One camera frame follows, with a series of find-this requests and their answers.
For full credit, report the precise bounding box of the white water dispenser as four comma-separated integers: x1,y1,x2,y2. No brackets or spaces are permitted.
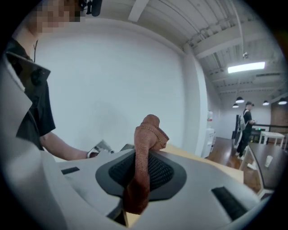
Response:
201,128,216,158

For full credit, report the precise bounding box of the black head camera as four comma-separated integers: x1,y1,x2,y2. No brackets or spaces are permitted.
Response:
78,0,103,18

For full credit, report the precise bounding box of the person's head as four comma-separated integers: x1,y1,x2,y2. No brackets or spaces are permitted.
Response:
24,0,81,43

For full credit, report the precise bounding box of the black metal railing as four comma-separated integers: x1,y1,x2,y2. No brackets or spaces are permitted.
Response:
235,114,288,142

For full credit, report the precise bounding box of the water jug with red label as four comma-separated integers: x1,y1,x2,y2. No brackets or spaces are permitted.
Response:
206,111,214,129

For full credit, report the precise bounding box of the long ceiling light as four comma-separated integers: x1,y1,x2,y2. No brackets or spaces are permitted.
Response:
227,62,266,74

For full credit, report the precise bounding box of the dark table with white legs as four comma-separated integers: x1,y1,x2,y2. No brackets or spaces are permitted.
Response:
238,142,288,194

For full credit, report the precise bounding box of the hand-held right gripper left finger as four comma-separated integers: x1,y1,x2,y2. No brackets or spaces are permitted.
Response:
40,148,137,230

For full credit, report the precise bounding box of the person's black shirt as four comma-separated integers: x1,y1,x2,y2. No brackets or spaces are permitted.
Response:
6,38,56,151

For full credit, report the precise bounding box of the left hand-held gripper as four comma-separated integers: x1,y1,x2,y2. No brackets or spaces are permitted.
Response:
86,139,114,159

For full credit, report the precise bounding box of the brown cloth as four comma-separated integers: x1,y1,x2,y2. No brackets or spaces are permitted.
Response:
123,114,170,215

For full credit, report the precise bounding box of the white side table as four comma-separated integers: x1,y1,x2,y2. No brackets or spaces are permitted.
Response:
258,131,285,146

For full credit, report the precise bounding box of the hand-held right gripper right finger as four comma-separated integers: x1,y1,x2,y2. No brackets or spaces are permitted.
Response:
126,150,263,230

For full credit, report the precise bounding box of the person's left forearm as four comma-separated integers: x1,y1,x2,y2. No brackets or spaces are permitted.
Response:
40,131,90,161

